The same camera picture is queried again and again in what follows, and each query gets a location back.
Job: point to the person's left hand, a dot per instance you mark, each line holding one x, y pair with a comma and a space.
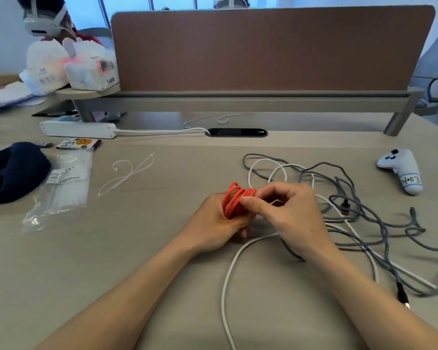
211, 225

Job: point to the person's right hand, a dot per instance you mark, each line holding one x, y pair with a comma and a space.
295, 215

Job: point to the person's right forearm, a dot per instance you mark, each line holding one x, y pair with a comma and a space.
379, 306

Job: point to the person's left forearm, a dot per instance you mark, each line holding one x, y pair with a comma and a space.
124, 302

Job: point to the white labelled hand controller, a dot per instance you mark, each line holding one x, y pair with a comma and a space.
403, 171

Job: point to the grey metal desk shelf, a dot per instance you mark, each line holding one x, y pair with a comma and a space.
241, 104

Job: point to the small white rounded object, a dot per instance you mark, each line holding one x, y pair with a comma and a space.
115, 117

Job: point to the white printed snack packet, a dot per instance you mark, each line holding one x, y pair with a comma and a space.
76, 143

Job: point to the white power strip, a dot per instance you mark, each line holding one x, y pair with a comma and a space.
76, 129

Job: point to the brown desk divider panel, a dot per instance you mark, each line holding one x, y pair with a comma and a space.
270, 47

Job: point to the small purple candy wrapper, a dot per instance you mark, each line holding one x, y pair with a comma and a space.
43, 144

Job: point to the round beige shelf board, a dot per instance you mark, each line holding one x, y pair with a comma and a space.
76, 94

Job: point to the black flat tablet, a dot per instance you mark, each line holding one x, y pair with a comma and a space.
54, 113

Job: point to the white tissue pack pink label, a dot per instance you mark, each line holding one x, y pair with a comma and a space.
87, 72

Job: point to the navy baseball cap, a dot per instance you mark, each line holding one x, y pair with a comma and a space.
14, 174

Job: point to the white head-mounted headset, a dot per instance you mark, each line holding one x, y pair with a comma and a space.
228, 3
40, 27

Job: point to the large glass window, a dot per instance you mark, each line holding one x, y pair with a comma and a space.
131, 3

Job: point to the white paper sheets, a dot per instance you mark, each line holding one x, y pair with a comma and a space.
7, 96

